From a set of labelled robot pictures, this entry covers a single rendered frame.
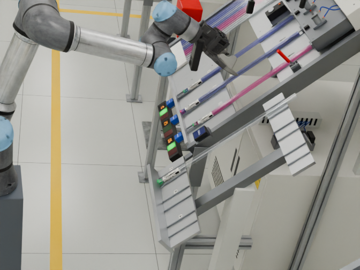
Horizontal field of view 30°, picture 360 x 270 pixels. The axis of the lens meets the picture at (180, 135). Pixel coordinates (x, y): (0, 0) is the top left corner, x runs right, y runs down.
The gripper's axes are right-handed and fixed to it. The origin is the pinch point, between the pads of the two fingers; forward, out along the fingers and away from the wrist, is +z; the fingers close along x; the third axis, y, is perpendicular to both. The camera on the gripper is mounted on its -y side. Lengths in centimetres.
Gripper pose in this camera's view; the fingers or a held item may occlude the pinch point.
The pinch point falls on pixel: (232, 66)
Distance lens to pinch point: 238.9
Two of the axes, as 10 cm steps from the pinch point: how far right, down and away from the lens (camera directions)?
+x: -1.5, -5.9, 8.0
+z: 7.6, 4.5, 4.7
